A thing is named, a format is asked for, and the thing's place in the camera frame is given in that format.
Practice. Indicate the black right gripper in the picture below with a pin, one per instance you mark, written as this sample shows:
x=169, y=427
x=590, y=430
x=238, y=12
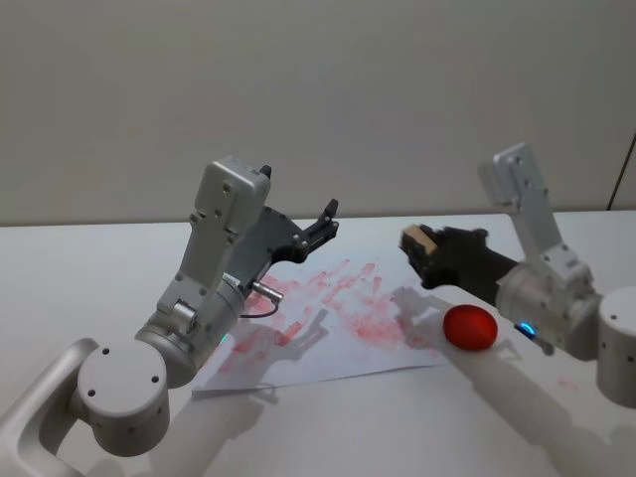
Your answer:
x=472, y=268

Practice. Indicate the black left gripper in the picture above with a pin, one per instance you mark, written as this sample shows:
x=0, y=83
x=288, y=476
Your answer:
x=270, y=238

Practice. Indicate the small pale wooden block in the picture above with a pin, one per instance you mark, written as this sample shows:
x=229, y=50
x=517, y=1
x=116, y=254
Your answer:
x=420, y=240

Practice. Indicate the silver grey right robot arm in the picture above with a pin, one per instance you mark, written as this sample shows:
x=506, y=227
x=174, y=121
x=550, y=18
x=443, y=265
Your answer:
x=616, y=338

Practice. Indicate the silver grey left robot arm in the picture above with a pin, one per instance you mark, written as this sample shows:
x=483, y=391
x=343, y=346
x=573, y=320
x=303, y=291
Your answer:
x=119, y=382

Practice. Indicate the red egg-shaped object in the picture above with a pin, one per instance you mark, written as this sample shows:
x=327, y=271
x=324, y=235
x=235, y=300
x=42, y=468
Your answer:
x=470, y=328

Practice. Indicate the white paper with red marks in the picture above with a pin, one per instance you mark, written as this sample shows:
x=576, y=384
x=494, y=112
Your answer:
x=348, y=343

